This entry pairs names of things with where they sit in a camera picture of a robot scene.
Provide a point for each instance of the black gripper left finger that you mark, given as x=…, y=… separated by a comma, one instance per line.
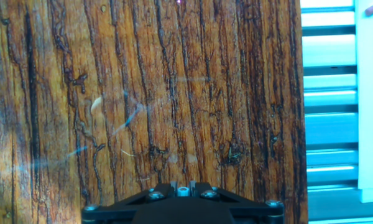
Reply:
x=112, y=214

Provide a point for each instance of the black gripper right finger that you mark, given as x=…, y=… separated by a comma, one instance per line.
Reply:
x=255, y=214

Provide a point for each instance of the brown wooden board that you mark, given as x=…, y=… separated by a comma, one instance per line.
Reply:
x=143, y=93

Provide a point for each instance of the printed white paper sheet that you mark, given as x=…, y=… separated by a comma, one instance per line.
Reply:
x=370, y=93

